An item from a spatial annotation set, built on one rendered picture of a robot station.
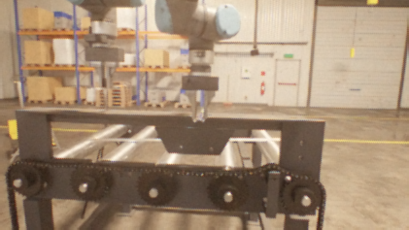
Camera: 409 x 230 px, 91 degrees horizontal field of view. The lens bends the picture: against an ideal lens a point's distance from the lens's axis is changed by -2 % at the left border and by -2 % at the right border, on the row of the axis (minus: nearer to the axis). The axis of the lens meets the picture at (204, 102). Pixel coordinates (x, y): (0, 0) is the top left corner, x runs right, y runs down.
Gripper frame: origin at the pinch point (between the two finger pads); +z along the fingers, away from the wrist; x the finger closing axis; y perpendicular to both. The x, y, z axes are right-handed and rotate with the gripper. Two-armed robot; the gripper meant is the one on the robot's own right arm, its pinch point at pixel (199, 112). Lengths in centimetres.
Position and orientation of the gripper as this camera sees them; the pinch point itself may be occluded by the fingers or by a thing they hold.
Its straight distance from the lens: 74.9
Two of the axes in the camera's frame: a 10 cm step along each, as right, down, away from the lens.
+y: -0.7, 1.3, -9.9
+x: 10.0, 0.3, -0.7
